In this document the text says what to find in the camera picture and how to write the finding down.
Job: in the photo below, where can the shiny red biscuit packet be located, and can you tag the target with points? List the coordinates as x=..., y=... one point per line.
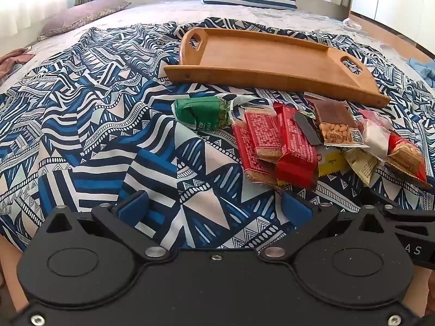
x=295, y=156

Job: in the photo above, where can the white wardrobe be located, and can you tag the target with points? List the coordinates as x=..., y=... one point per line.
x=397, y=0

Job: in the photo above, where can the small black packet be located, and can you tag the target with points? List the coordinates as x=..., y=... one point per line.
x=307, y=129

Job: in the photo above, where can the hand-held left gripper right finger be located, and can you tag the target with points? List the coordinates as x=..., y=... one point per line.
x=296, y=207

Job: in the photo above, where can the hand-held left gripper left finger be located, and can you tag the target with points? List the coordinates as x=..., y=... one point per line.
x=132, y=207

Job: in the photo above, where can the purple pillow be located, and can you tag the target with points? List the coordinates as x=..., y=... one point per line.
x=81, y=15

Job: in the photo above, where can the reddish cloth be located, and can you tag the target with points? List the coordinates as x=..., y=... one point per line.
x=12, y=62

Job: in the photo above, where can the light blue cloth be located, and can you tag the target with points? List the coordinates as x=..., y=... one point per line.
x=423, y=69

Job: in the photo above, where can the grey bed sheet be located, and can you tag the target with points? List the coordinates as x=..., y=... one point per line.
x=306, y=17

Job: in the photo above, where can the red gold snack packet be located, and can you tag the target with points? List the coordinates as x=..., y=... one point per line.
x=406, y=159

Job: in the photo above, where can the brown peanut bar packet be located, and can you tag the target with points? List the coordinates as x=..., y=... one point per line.
x=334, y=117

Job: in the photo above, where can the green snack packet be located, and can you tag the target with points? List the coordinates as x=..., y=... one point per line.
x=200, y=112

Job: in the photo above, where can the blue white patterned blanket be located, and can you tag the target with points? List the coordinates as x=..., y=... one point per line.
x=102, y=125

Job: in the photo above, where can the beige snack packet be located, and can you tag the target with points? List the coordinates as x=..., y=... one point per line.
x=362, y=164

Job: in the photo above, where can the wooden tray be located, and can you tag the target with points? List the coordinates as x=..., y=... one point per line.
x=258, y=57

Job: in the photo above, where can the pink snack packet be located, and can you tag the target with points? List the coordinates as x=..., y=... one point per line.
x=372, y=114

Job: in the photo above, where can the clear white snack packet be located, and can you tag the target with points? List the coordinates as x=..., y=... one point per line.
x=375, y=139

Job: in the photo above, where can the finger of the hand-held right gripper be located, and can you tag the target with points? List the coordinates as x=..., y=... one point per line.
x=411, y=215

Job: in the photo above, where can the crumpled white wrapper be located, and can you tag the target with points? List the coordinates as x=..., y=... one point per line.
x=351, y=23

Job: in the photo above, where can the wooden bed frame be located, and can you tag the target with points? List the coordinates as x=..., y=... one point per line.
x=390, y=30

